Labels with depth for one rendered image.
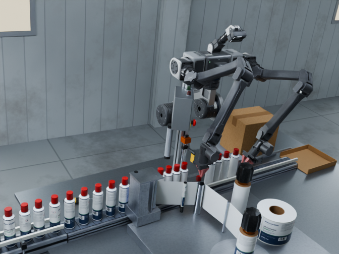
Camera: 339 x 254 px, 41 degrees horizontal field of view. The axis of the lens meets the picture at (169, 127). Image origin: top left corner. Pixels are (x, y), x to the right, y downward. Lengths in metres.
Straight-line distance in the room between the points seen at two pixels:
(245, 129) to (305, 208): 0.63
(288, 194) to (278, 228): 0.61
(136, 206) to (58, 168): 2.27
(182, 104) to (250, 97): 3.85
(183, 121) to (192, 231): 0.57
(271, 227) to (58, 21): 3.04
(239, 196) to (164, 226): 0.44
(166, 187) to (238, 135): 0.86
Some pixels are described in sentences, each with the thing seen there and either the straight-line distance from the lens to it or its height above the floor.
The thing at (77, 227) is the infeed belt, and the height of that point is 0.88.
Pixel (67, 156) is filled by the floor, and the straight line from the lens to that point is 4.70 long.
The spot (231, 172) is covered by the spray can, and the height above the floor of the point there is 0.93.
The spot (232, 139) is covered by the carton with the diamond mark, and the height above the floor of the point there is 0.95.
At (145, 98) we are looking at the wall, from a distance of 5.28.
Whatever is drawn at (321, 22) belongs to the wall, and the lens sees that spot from 6.60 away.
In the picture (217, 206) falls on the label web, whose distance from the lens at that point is 2.41.
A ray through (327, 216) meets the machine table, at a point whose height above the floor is 0.83.
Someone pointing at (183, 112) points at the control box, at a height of 1.40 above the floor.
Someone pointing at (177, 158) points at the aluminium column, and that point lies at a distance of 2.69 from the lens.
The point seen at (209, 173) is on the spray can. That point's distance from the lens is 2.70.
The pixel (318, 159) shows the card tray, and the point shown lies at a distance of 3.45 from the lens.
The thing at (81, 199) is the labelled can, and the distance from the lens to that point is 2.29.
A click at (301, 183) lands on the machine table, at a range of 3.11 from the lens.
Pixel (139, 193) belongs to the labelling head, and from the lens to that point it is 2.26.
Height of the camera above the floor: 2.36
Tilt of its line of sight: 26 degrees down
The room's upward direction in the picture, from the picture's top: 6 degrees clockwise
